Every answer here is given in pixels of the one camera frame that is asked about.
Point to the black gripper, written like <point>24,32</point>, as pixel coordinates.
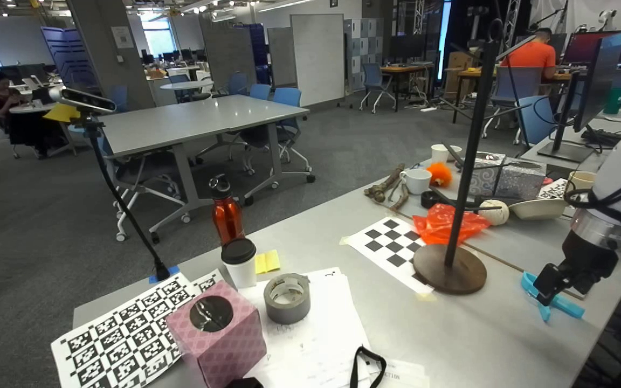
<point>590,260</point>

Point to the orange plastic bag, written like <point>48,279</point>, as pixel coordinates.
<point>443,226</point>

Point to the dark wooden stand round base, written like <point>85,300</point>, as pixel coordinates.
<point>451,270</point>

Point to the blue tape piece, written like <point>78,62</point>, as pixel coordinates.
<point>163,274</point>

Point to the red bottle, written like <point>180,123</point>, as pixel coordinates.
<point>226,218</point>

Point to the grey office table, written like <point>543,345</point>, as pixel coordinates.
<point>195,120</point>

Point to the grey duct tape roll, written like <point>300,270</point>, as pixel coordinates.
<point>287,298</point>

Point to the black gooseneck camera stand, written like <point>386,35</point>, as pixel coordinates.
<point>119,201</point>

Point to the black white marker tag sheet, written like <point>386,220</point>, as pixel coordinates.
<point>117,345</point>

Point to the white paper cup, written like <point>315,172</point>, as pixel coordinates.
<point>416,179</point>

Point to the grey patterned tissue box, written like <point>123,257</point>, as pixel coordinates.
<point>511,179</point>

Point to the person in orange shirt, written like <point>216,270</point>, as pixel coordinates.
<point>534,54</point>

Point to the blue plastic spring clip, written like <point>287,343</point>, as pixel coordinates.
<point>565,304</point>

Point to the white whiteboard panel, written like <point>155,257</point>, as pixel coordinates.
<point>317,56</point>

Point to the computer monitor on stand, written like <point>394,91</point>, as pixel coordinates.
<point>603,73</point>

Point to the cream stitched ball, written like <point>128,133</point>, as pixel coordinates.
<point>495,212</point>

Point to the white cup black lid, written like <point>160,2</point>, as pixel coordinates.
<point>237,261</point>

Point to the white shallow bowl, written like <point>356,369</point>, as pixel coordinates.
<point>538,211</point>

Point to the orange fluffy toy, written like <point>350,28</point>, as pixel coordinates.
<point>440,175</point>

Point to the black ladle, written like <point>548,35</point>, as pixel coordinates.
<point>437,200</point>

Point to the yellow sticky notes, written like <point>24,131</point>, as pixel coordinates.
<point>267,261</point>

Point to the small white cup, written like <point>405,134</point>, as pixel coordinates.
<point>439,153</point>

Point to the seated person dark clothes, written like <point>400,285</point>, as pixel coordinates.
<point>9,109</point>

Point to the white paper sheet stack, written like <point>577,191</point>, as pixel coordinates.
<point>317,337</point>

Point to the black white checkerboard sheet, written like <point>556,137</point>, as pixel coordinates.
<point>388,240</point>

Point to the pink tissue box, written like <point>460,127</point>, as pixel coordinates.
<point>216,349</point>

